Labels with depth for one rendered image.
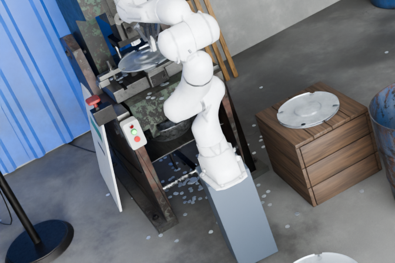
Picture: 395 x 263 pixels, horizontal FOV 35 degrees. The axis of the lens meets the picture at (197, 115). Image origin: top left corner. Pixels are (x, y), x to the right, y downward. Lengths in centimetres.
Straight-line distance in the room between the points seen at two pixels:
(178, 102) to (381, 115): 89
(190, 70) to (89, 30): 113
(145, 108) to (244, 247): 78
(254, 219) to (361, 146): 63
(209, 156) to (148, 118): 58
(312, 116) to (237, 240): 66
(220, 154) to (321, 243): 61
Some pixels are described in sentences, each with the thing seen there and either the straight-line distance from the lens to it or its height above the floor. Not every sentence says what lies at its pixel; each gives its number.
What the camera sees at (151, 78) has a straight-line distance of 292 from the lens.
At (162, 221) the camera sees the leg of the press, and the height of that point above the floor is 3.
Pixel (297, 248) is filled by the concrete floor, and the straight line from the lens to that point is 273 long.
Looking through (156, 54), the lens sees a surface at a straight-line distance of 291.
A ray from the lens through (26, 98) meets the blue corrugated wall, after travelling 417.
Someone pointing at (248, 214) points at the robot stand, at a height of 24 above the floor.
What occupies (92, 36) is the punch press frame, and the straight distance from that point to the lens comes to 316.
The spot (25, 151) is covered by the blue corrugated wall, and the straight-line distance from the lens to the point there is 429.
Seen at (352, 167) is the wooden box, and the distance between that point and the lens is 292.
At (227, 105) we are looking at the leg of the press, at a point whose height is 44.
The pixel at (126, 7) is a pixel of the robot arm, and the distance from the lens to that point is 237.
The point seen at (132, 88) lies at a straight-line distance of 294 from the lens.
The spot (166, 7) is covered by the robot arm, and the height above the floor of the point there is 118.
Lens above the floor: 180
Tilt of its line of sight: 27 degrees down
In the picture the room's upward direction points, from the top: 21 degrees counter-clockwise
